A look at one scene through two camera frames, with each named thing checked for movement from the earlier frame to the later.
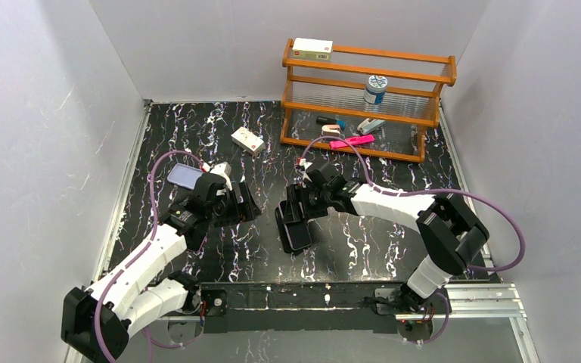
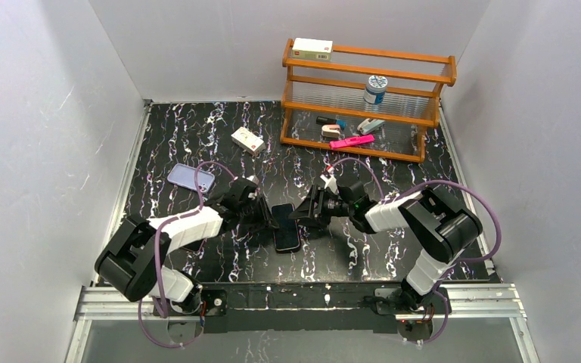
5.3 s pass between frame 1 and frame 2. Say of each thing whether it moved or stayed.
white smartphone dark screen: moved
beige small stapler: stayed
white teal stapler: stayed
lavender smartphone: stayed
